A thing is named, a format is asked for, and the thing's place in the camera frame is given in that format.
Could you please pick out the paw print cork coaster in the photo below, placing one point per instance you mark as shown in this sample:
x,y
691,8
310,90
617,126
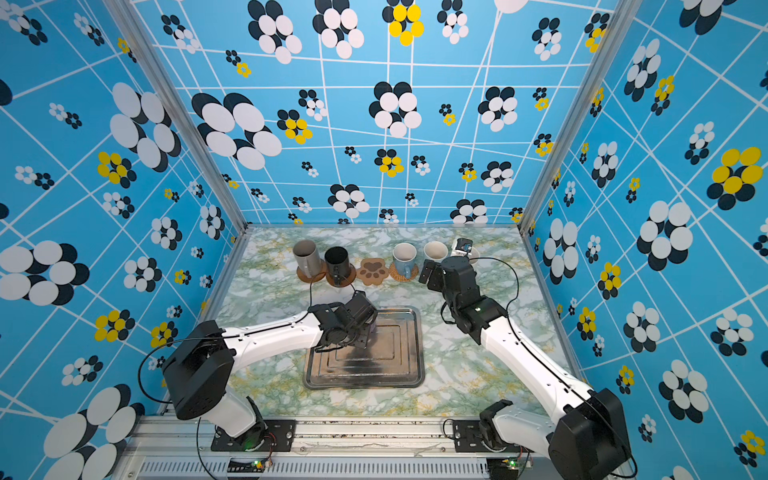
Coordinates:
x,y
372,271

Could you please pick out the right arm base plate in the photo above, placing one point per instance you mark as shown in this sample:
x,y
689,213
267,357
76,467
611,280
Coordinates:
x,y
467,438

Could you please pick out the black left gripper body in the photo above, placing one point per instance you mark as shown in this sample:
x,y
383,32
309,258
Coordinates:
x,y
362,335

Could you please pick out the rattan wicker round coaster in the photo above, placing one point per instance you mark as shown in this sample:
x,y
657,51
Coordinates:
x,y
395,275

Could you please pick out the stainless steel cup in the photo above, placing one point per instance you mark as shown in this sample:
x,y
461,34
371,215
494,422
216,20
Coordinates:
x,y
307,257

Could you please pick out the light blue mug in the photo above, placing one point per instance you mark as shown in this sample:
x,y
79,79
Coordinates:
x,y
404,258

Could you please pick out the aluminium corner post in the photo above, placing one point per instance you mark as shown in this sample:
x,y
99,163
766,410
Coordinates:
x,y
128,23
621,21

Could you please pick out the black mug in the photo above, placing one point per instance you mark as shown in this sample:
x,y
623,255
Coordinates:
x,y
337,261

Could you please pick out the plain brown round coaster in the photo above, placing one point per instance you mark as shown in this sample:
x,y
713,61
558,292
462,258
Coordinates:
x,y
311,279

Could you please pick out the scratched brown round coaster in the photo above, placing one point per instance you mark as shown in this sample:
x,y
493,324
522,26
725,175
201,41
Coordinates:
x,y
341,282

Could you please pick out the aluminium corner post right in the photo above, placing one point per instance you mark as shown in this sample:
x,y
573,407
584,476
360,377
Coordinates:
x,y
621,21

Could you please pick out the white ceramic mug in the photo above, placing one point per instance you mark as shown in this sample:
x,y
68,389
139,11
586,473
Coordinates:
x,y
473,255

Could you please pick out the metal serving tray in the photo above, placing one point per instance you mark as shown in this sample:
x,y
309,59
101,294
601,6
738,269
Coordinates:
x,y
390,356

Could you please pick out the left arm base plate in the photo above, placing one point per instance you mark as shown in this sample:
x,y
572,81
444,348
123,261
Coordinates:
x,y
276,435

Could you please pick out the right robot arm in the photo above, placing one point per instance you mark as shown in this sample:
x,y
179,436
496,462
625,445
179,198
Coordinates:
x,y
583,432

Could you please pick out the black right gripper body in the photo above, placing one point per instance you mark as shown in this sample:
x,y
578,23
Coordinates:
x,y
437,284

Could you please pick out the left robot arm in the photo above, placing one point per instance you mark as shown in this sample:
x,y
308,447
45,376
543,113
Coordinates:
x,y
198,372

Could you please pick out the blue handled cream mug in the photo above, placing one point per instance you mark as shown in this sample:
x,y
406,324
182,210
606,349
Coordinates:
x,y
435,251

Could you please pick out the aluminium corner post left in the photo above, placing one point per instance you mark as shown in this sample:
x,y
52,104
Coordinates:
x,y
128,23

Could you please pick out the aluminium front rail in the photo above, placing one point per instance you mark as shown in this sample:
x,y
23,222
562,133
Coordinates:
x,y
323,448

